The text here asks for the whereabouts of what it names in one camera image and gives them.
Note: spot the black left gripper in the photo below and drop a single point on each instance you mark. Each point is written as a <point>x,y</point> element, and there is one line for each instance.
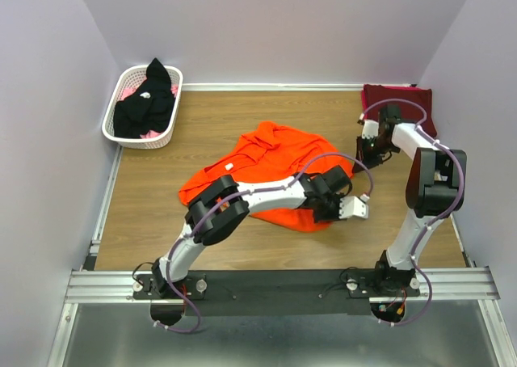
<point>334,217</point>

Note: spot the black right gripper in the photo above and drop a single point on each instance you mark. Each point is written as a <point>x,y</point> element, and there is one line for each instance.
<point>362,157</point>

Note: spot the orange t shirt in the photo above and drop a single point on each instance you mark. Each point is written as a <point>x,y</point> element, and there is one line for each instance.
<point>271,152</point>

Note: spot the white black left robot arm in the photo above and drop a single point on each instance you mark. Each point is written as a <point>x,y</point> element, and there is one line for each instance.
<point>214,214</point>

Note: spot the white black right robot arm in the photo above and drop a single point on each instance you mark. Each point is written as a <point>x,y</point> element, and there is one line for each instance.
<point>434,189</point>

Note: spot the folded maroon t shirt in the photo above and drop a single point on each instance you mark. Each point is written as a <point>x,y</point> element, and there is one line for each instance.
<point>372,94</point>

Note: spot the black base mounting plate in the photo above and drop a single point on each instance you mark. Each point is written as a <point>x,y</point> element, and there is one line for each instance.
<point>350,291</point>

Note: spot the black t shirt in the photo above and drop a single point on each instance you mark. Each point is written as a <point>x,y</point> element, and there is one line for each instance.
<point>156,75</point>

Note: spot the pink garment in basket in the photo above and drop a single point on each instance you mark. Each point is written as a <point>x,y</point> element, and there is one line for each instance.
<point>143,114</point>

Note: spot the white plastic laundry basket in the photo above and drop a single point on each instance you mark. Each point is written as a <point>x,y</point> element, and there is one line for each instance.
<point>133,77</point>

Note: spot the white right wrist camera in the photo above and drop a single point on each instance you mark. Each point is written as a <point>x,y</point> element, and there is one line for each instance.
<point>370,129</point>

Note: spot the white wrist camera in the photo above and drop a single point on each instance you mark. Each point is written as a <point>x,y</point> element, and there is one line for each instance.
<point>352,206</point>
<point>370,129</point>

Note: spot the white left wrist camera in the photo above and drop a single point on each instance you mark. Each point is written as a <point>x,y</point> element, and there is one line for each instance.
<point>352,206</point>

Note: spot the aluminium extrusion rail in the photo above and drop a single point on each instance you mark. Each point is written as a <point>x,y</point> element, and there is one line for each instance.
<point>448,284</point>

